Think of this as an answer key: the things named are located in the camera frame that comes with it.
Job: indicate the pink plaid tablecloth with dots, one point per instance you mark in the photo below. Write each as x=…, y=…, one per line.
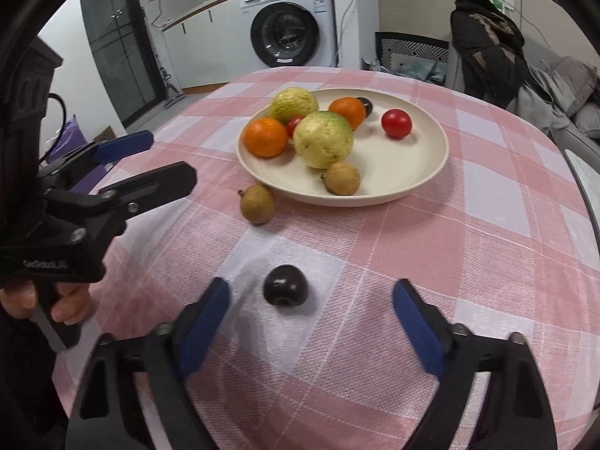
x=499, y=241

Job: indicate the dark cherry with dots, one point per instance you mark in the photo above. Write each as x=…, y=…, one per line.
x=367, y=105
x=285, y=286

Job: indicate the white washing machine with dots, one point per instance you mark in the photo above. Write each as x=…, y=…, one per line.
x=289, y=32

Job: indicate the small orange tangerine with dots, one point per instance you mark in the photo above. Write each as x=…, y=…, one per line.
x=350, y=108

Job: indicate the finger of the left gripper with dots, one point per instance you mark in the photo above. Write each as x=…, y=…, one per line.
x=144, y=192
x=117, y=147

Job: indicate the grey sofa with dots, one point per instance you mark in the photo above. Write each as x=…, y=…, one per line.
x=535, y=104

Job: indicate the white marble coffee table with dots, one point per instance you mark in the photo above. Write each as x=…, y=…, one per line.
x=588, y=180

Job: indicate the large orange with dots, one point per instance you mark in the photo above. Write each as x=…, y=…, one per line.
x=265, y=138

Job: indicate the black patterned chair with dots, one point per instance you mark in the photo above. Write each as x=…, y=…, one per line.
x=409, y=55

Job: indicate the yellow-green guava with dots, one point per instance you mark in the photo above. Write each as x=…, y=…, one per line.
x=322, y=139

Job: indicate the red cherry tomato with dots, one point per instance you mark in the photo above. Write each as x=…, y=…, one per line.
x=396, y=124

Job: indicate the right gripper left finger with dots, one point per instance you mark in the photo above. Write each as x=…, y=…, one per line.
x=107, y=412

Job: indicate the pale yellow guava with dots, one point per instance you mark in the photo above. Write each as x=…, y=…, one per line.
x=292, y=102

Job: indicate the cream round plate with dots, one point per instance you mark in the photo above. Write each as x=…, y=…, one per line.
x=390, y=169

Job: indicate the brown longan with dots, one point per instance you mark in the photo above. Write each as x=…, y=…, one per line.
x=257, y=204
x=341, y=179

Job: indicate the grey pillow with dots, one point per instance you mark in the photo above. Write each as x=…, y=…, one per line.
x=573, y=83

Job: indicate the black jacket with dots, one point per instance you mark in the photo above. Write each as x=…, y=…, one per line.
x=490, y=47

